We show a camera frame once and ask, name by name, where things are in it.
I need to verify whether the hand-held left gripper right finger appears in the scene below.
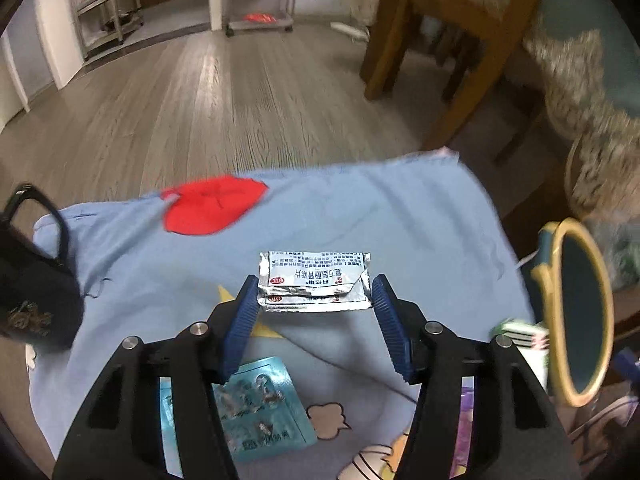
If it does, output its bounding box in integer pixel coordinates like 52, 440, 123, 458
371, 274, 582, 480

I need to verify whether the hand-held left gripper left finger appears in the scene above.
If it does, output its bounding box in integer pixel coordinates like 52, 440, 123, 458
52, 274, 262, 480

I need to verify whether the small silver medicine sachet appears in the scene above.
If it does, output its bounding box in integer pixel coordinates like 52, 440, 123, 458
256, 280, 372, 314

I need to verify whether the large silver medicine sachet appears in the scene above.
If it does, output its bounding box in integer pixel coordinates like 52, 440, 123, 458
257, 250, 373, 297

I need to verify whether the yellow rimmed round mirror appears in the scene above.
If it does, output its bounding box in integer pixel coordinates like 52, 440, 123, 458
531, 219, 615, 407

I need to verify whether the teal blister pack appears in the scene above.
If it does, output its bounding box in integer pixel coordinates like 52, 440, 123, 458
159, 356, 319, 464

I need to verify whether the light blue printed blanket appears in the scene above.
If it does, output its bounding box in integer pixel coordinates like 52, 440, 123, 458
27, 147, 535, 480

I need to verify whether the purple packet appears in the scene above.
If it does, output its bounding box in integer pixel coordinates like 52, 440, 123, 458
449, 385, 476, 478

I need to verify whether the white and green medicine box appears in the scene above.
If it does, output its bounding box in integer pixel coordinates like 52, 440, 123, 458
491, 319, 552, 396

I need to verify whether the black ceramic mug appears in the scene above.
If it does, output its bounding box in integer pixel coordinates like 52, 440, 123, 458
0, 182, 85, 353

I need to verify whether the wooden chair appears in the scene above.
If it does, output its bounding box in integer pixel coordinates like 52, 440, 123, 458
360, 0, 553, 166

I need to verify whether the white power strip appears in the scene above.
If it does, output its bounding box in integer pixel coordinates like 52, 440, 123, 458
331, 22, 371, 40

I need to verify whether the metal shelf rack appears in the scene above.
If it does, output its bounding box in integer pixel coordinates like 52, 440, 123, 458
67, 0, 146, 61

